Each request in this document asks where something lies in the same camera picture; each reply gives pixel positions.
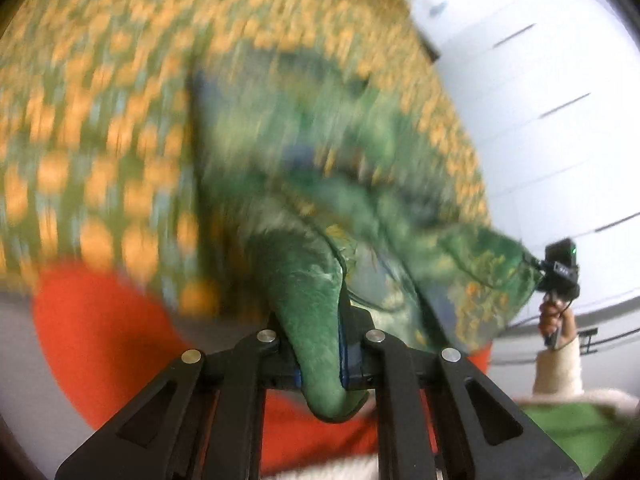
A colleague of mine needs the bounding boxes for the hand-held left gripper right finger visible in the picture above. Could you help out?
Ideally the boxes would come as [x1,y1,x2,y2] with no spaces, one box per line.
[339,292,584,480]

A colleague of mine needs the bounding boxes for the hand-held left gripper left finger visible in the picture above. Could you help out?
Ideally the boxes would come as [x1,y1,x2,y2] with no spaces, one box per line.
[55,329,302,480]

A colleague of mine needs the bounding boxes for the green landscape print jacket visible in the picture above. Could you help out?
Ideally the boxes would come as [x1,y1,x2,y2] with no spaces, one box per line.
[187,50,545,425]

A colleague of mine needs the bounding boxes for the person's cream sleeved right forearm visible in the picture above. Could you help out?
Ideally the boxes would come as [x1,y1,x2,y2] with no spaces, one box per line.
[531,332,587,397]

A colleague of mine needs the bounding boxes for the person's right hand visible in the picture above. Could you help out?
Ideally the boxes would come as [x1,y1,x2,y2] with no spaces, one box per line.
[538,297,577,350]

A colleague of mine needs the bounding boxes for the white wardrobe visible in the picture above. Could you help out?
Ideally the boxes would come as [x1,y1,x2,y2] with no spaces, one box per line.
[407,0,640,333]

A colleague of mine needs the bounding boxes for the green and cream top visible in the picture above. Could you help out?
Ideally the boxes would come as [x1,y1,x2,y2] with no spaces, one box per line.
[512,387,640,480]

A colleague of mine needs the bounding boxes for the orange floral green quilt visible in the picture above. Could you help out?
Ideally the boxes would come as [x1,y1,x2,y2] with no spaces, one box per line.
[0,0,493,313]

